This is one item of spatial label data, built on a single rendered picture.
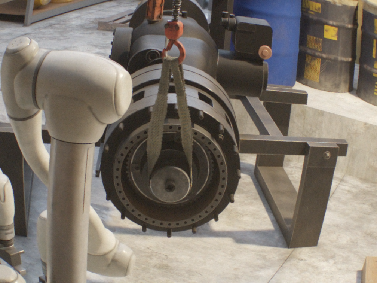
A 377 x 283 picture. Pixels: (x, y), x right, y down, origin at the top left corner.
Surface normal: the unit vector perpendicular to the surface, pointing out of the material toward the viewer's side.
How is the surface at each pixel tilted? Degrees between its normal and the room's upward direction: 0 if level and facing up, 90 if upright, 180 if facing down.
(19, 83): 98
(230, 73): 76
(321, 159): 90
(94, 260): 103
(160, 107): 91
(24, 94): 108
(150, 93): 20
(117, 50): 56
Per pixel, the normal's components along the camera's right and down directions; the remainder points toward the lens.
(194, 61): 0.21, -0.66
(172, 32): -0.42, 0.26
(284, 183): 0.09, -0.94
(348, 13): 0.47, 0.33
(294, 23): 0.75, 0.29
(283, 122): 0.12, 0.34
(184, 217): -0.30, -0.90
